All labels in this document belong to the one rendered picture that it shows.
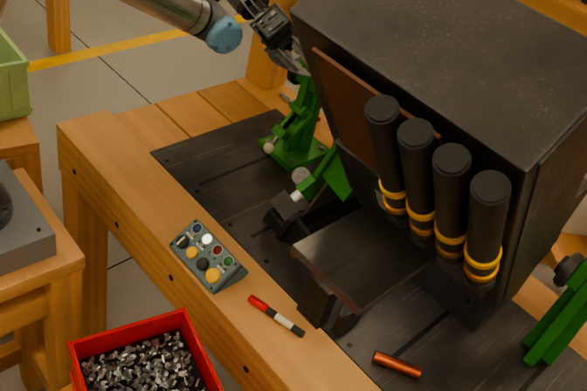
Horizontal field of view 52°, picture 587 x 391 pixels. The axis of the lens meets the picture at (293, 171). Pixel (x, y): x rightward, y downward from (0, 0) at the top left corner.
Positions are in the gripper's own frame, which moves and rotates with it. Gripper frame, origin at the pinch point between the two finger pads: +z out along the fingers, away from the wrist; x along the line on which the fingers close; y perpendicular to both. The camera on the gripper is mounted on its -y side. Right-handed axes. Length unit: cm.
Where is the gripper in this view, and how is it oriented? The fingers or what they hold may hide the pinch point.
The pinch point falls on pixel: (309, 72)
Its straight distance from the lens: 127.2
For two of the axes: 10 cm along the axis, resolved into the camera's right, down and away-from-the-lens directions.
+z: 5.9, 7.6, -2.9
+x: 7.7, -6.3, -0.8
